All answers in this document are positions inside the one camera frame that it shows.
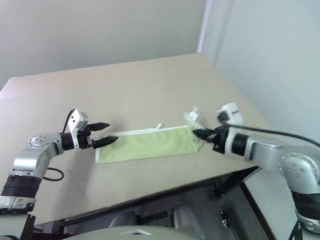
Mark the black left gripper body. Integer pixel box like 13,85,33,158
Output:
77,123,96,151

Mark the light green towel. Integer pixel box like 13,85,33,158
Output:
94,107,205,165

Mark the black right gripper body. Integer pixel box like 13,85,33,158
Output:
209,125,230,154

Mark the grey robot torso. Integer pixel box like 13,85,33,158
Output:
62,224,191,240

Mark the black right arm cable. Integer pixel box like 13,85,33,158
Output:
216,113,320,148

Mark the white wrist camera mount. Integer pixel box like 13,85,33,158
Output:
67,109,90,151
215,102,245,156

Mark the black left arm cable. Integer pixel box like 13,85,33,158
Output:
43,108,77,181

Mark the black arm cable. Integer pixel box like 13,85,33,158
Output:
43,108,77,181
216,113,320,148

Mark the black hanging strap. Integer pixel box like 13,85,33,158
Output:
289,221,305,240

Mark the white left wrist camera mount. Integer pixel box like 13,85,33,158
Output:
67,109,90,151

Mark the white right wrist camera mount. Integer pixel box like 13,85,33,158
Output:
215,102,245,156

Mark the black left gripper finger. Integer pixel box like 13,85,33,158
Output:
89,121,111,132
92,136,119,150

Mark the black table frame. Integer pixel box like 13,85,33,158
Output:
32,164,261,240

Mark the grey rounded robot leg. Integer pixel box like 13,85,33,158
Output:
108,209,146,229
172,201,205,240

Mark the small black metal bracket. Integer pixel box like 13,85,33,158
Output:
219,208,231,228

